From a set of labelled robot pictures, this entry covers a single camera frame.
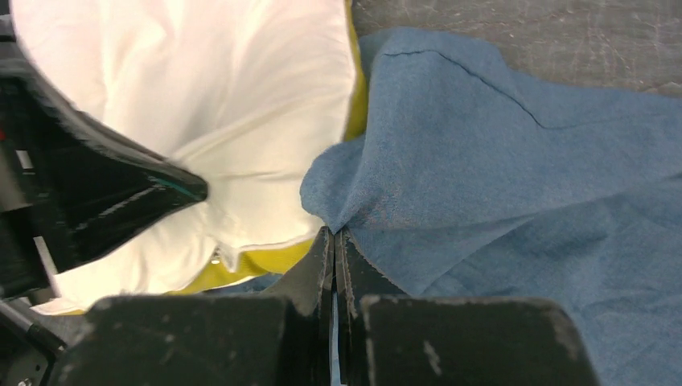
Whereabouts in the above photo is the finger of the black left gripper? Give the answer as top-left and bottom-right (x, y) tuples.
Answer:
(21, 70), (208, 273)

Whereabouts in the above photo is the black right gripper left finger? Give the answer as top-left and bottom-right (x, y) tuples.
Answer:
(50, 228), (333, 386)

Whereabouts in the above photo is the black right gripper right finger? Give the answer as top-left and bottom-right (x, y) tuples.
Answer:
(335, 230), (599, 385)

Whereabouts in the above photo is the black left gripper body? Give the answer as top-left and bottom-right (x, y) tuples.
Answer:
(1, 15), (66, 385)

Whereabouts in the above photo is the blue fabric pillowcase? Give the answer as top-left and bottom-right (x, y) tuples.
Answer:
(207, 27), (682, 386)

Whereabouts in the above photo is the white pillow with yellow side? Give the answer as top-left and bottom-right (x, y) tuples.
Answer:
(10, 1), (368, 315)

